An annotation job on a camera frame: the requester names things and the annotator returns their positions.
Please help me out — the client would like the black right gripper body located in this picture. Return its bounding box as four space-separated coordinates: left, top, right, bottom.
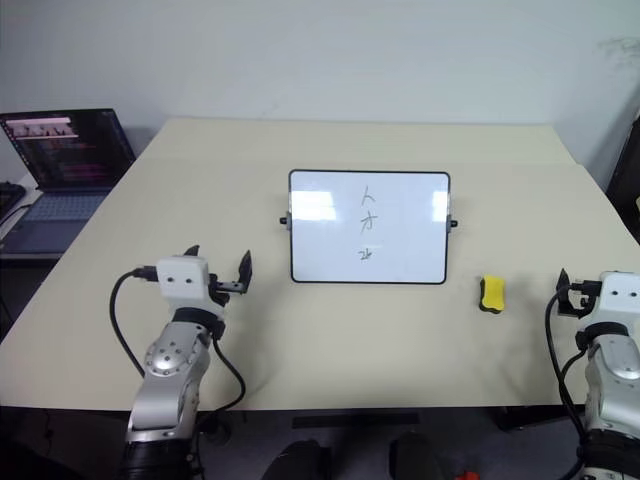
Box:
556 279 604 319

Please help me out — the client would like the small black-framed whiteboard on stand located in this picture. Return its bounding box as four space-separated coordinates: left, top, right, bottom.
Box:
277 169 459 287

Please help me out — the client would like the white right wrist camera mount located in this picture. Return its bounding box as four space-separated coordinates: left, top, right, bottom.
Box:
597 270 640 327

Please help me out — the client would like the yellow and black eraser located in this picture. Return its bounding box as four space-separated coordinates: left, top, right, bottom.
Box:
476 273 508 316

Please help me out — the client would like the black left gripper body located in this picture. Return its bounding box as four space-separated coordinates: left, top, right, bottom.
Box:
207 272 251 308

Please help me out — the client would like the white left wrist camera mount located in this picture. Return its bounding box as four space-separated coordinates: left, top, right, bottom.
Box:
155 255 212 315

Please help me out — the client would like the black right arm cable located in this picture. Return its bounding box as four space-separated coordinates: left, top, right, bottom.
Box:
544 291 597 480

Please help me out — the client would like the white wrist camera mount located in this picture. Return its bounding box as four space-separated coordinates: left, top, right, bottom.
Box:
597 270 640 327
155 255 212 315

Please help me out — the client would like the open laptop with dark screen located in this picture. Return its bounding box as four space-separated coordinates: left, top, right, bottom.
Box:
0 107 138 257

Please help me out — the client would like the dark rounded shape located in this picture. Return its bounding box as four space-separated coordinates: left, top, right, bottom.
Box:
388 430 447 480
261 438 332 480

